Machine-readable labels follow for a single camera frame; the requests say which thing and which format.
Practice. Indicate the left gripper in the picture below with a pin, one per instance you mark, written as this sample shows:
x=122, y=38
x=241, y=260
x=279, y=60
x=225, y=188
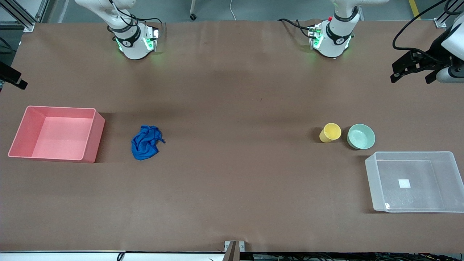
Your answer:
x=436, y=53

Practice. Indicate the mint green bowl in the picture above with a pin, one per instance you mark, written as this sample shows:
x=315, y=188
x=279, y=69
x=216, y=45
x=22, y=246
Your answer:
x=361, y=137

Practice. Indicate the blue cloth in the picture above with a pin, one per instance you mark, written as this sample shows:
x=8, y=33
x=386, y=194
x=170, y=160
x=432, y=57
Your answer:
x=145, y=145

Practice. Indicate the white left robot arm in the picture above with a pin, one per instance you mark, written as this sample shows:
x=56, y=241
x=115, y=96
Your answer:
x=333, y=40

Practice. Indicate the clear plastic storage box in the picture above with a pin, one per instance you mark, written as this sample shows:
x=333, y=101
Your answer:
x=413, y=203

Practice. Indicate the pink plastic bin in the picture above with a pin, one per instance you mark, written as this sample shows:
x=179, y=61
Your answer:
x=58, y=136

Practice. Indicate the yellow plastic cup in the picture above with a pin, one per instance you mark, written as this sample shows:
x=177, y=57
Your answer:
x=329, y=133

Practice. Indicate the white square label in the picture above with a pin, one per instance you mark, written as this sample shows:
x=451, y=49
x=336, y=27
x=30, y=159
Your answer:
x=404, y=183

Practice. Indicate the black caster wheel with leg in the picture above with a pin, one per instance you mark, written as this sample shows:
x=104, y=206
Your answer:
x=193, y=16

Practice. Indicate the aluminium frame profile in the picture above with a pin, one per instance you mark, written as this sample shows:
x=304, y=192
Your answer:
x=21, y=16
x=444, y=18

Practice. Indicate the grey metal table bracket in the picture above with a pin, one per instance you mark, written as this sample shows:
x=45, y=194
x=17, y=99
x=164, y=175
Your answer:
x=233, y=250

